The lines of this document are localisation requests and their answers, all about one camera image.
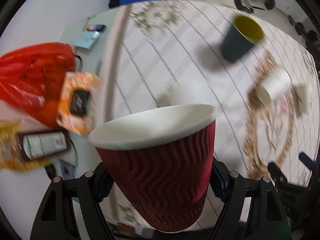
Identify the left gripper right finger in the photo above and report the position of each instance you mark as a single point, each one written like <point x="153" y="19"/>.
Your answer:
<point x="251" y="209"/>

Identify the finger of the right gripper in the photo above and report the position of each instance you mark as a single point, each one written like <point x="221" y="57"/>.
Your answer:
<point x="309" y="163"/>
<point x="276" y="174"/>

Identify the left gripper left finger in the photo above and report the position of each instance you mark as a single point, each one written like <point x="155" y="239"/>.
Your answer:
<point x="55" y="218"/>

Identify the red ribbed paper cup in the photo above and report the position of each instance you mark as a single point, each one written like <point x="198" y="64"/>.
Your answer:
<point x="161" y="160"/>

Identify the white paper cup with print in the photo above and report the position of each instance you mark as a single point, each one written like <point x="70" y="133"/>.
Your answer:
<point x="273" y="85"/>

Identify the plain white plastic cup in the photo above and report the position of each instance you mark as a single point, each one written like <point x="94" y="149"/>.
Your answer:
<point x="187" y="94"/>

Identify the dark green yellow-lined cup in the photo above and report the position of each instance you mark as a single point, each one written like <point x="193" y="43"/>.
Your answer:
<point x="243" y="34"/>

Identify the yellow snack bag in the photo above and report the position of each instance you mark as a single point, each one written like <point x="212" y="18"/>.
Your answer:
<point x="11" y="158"/>

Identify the brown bottle with white label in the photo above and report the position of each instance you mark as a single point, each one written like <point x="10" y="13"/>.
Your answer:
<point x="40" y="144"/>

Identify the floral checked tablecloth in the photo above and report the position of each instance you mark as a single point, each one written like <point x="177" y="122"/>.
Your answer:
<point x="156" y="45"/>

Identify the orange tissue pack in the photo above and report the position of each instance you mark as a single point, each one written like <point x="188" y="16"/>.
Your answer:
<point x="76" y="108"/>

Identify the red plastic bag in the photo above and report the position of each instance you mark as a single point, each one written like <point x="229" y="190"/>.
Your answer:
<point x="32" y="79"/>

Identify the light blue booklet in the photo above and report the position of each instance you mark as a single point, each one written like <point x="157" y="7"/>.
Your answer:
<point x="87" y="39"/>

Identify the blue smartphone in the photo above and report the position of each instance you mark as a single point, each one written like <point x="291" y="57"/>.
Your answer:
<point x="96" y="27"/>

